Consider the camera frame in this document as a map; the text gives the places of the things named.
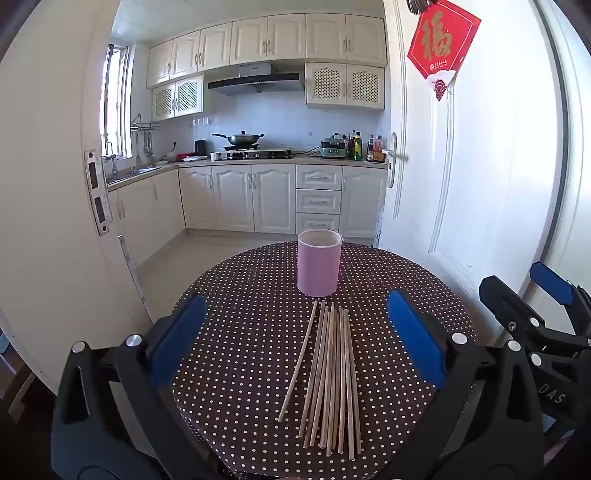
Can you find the bundle of wooden chopsticks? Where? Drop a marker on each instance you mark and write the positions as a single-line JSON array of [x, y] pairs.
[[330, 369]]

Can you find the pink cylindrical cup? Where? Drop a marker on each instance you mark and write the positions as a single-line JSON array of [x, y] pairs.
[[318, 267]]

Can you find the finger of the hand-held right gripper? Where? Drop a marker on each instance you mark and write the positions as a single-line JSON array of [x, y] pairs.
[[508, 304], [551, 284]]

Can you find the red container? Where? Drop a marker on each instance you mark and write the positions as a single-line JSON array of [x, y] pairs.
[[184, 156]]

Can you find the steel sink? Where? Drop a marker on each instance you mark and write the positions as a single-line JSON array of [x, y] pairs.
[[138, 171]]

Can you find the cream cabinet drawer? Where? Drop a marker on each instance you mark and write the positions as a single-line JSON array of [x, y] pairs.
[[318, 177], [318, 201], [317, 224]]

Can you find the white plate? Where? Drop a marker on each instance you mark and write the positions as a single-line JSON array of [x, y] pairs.
[[196, 158]]

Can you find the cream lower kitchen cabinets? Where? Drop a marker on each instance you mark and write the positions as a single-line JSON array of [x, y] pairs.
[[231, 198]]

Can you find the cream upper wall cabinets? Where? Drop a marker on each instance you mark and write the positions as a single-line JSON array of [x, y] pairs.
[[277, 39]]

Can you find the range hood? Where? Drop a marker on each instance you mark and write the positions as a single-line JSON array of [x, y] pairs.
[[258, 83]]

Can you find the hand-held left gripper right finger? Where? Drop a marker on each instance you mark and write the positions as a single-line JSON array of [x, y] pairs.
[[415, 337]]

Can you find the green electric cooker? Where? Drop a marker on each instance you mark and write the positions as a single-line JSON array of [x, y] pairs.
[[333, 148]]

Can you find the brown wooden furniture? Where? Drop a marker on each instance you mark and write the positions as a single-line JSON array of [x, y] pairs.
[[21, 397]]

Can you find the metal wok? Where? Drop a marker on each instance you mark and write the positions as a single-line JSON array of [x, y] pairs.
[[242, 138]]

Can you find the dark hanging ornament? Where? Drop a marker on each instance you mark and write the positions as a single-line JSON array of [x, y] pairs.
[[420, 4]]

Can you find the metal door strike plate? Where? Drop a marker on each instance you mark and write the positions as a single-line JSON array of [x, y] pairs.
[[98, 194]]

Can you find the red paper door decoration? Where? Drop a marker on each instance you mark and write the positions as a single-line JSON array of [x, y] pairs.
[[438, 46]]

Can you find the hanging metal ladle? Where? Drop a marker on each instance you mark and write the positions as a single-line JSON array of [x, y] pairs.
[[147, 145]]

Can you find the brown polka dot tablecloth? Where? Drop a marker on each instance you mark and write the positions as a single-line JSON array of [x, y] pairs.
[[240, 323]]

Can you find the orange oil bottle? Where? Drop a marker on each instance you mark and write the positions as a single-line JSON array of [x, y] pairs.
[[379, 152]]

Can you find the cream lattice wall cabinet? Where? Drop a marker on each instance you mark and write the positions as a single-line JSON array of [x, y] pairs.
[[346, 85], [178, 98]]

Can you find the gas stove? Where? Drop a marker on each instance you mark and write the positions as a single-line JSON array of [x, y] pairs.
[[263, 153]]

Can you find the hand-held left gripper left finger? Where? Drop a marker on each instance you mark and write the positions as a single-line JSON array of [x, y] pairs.
[[180, 341]]

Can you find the white door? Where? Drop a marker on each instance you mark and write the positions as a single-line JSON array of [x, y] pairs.
[[485, 184]]

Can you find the metal wall rack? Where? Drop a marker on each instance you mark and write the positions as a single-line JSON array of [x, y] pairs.
[[143, 124]]

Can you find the dark sauce bottle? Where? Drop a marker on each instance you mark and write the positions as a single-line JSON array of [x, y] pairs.
[[370, 152]]

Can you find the kitchen window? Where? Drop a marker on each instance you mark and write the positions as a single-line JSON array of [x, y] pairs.
[[115, 101]]

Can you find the green bottle yellow cap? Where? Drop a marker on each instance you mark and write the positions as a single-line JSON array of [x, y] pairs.
[[358, 150]]

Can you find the black kettle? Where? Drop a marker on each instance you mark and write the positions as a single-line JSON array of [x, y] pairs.
[[200, 147]]

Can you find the metal faucet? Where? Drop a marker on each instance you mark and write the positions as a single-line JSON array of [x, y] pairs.
[[111, 161]]

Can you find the hanging metal spatula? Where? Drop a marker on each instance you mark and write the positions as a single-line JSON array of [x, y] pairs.
[[137, 152]]

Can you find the red capped bottle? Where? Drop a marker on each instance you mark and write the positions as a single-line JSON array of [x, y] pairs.
[[350, 145]]

